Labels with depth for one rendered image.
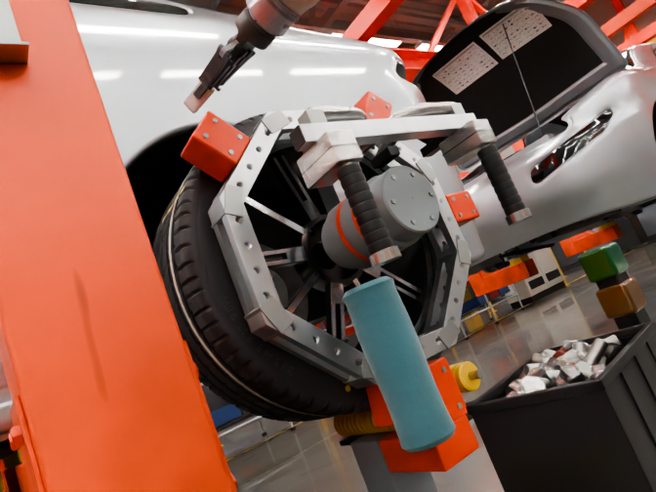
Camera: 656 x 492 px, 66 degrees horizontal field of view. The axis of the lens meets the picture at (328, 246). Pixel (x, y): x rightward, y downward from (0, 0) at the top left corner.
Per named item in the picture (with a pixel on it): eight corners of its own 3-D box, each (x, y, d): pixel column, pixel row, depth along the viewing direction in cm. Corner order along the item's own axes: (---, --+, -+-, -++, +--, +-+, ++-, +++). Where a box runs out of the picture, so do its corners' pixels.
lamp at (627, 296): (620, 311, 67) (606, 284, 68) (650, 304, 64) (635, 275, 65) (606, 320, 65) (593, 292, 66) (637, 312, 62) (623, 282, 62)
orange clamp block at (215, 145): (236, 158, 97) (195, 131, 94) (253, 137, 91) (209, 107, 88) (222, 184, 93) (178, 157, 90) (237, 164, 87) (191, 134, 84)
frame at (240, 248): (480, 327, 114) (388, 119, 123) (504, 320, 109) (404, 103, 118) (283, 427, 81) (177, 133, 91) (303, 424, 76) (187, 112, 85)
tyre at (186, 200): (407, 424, 125) (387, 191, 151) (478, 415, 107) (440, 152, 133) (130, 421, 93) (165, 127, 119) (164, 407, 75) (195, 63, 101)
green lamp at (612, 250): (602, 277, 68) (589, 250, 69) (632, 267, 65) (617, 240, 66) (589, 284, 66) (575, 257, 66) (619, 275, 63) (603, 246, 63)
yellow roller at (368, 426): (350, 430, 120) (342, 407, 121) (435, 420, 97) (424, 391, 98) (332, 441, 116) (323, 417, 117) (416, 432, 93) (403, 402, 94)
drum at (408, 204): (383, 266, 106) (357, 205, 108) (456, 226, 89) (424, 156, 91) (332, 282, 97) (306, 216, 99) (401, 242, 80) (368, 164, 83)
